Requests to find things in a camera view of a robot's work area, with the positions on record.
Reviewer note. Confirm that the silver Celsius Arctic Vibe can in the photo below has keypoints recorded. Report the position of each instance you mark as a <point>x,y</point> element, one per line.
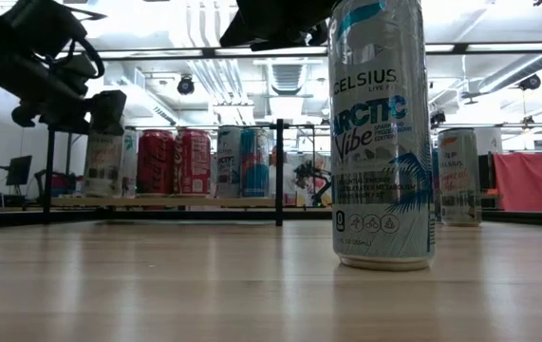
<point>229,161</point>
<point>379,142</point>

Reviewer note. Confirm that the person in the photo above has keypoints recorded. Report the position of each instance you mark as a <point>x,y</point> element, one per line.
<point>289,183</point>

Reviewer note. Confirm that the red zero sugar cola can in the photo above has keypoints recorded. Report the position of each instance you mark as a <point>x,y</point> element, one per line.
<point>155,161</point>

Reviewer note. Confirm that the black computer monitor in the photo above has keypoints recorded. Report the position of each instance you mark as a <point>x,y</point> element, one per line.
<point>19,170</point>

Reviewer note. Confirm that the orange cloth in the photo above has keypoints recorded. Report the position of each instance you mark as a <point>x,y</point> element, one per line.
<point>531,183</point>

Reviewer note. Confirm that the silver slim can green print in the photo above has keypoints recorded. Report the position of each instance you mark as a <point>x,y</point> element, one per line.
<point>130,161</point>

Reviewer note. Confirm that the black shelf divider bar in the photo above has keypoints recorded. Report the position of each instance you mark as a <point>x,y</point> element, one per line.
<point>280,190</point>

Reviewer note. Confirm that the black ceiling camera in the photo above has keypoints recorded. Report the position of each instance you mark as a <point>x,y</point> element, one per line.
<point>437,119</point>
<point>185,85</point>
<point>530,82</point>

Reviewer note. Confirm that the silver Celsius can yellow print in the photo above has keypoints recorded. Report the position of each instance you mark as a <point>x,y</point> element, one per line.
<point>103,164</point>

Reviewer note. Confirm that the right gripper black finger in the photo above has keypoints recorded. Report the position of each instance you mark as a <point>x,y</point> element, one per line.
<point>236,35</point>

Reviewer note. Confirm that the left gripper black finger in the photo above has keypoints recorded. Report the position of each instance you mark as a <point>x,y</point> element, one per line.
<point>109,114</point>
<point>52,119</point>

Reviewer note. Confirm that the colourful floral banner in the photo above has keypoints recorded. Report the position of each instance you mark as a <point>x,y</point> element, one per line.
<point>306,161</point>

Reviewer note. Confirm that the red Coca-Cola can white script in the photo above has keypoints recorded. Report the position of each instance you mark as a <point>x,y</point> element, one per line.
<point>193,161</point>

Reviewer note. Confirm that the black aluminium table frame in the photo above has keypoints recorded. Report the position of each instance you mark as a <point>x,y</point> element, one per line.
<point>50,166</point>

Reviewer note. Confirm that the black overhead frame beam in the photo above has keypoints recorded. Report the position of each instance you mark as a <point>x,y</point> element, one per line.
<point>209,52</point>

